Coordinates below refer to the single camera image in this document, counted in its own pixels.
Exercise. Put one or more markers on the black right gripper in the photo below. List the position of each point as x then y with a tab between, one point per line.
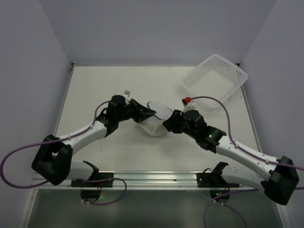
174	121

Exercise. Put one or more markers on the white plastic basket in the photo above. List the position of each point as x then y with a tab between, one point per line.
215	77

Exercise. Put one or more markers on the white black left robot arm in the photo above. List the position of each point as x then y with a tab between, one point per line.
53	160

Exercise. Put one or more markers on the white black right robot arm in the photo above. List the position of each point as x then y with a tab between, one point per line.
277	178

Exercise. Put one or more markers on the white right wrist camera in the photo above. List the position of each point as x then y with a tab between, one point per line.
188	104

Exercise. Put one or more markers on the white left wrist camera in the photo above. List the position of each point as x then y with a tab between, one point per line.
126	95

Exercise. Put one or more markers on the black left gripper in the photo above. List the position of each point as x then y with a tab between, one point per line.
137	111

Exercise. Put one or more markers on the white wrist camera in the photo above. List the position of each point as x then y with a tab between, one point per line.
126	95
188	104

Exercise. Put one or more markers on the white mesh laundry bag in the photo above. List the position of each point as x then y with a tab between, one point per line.
153	125

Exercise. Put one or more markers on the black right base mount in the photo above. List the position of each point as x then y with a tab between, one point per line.
212	179

